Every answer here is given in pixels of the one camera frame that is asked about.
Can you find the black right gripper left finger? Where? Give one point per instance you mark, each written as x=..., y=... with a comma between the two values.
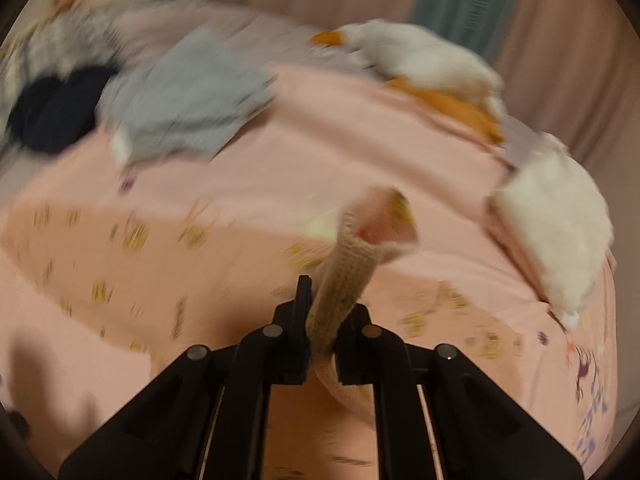
x=205, y=415

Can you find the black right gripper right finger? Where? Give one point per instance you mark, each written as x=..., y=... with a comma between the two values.
x=438, y=415

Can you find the pink cartoon print garment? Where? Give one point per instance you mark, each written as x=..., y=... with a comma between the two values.
x=376, y=229

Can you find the pink floral bed sheet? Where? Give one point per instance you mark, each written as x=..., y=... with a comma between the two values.
x=108, y=274

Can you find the white fluffy folded cloth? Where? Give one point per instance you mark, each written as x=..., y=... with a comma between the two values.
x=552, y=220

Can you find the grey folded garment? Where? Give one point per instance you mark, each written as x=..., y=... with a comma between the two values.
x=194, y=99

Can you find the dark navy garment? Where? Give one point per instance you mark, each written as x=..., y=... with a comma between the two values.
x=53, y=113

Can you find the white orange plush goose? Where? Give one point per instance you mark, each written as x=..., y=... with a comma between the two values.
x=452, y=79

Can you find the pink curtain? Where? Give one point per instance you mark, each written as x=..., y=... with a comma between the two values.
x=571, y=67

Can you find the black white patterned garment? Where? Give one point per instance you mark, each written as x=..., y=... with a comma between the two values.
x=56, y=48

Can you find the teal curtain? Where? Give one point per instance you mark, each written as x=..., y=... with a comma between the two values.
x=478, y=25

